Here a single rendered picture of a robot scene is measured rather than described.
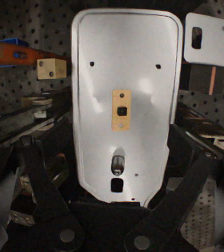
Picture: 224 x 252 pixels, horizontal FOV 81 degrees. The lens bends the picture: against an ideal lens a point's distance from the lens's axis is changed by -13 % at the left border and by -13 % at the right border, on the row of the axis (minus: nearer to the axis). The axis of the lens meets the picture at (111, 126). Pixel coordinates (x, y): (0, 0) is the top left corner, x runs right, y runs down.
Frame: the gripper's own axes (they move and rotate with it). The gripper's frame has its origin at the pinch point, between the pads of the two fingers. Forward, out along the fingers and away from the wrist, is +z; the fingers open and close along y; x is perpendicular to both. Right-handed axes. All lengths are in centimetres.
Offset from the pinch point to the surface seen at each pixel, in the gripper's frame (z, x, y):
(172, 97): 13.8, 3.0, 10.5
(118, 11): 14.1, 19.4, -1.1
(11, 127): 0.2, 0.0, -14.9
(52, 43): 44, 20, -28
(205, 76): 15.8, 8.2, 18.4
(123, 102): 12.6, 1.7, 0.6
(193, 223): 44, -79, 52
